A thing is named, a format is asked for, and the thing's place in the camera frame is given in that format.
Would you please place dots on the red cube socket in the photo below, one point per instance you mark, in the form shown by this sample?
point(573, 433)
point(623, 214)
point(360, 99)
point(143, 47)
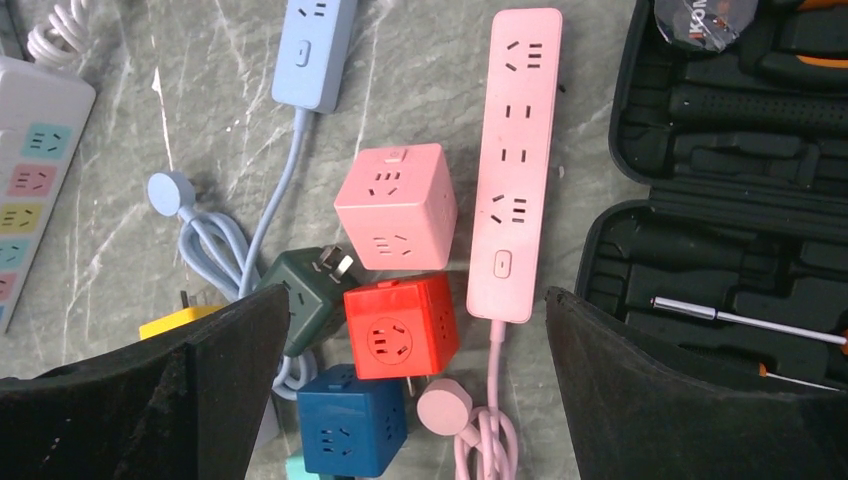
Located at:
point(402, 327)

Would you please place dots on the teal plug adapter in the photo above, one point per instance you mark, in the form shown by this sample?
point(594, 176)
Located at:
point(295, 469)

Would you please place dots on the light blue power strip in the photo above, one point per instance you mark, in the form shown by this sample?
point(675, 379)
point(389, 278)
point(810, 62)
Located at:
point(314, 43)

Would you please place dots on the black plastic tool case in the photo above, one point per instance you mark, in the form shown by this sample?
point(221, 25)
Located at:
point(740, 249)

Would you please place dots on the white power strip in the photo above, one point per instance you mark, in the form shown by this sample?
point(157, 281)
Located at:
point(43, 114)

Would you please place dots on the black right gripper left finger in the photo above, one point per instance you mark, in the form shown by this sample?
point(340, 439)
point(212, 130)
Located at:
point(184, 404)

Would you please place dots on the dark green cube socket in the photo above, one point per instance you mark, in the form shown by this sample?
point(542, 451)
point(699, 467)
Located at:
point(316, 279)

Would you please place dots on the yellow cube socket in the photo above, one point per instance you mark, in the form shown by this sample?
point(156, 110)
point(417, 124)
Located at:
point(189, 312)

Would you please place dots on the light blue round plug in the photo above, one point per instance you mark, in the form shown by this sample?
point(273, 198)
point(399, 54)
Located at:
point(169, 193)

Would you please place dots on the pink power strip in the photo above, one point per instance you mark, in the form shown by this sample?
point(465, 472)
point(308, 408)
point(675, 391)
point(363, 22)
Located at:
point(515, 149)

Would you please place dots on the orange handled pliers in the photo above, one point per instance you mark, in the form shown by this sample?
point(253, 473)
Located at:
point(804, 72)

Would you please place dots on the blue cube socket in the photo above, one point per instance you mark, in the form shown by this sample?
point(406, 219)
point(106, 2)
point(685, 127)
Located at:
point(351, 427)

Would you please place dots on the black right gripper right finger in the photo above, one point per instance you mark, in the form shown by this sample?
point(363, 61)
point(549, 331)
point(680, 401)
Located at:
point(641, 408)

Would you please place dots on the steel claw hammer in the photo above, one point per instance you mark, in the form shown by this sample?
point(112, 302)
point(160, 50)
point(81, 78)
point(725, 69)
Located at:
point(703, 106)

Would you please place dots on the pink cube socket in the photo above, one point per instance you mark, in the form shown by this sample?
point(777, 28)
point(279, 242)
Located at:
point(398, 207)

